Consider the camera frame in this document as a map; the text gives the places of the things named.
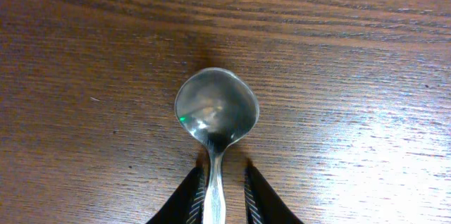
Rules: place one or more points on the small teaspoon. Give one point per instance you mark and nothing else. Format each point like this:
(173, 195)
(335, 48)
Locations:
(218, 109)

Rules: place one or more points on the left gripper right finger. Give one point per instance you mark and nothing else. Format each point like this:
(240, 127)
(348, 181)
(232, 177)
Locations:
(263, 205)

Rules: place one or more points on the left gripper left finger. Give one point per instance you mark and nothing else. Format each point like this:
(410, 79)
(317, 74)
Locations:
(185, 206)

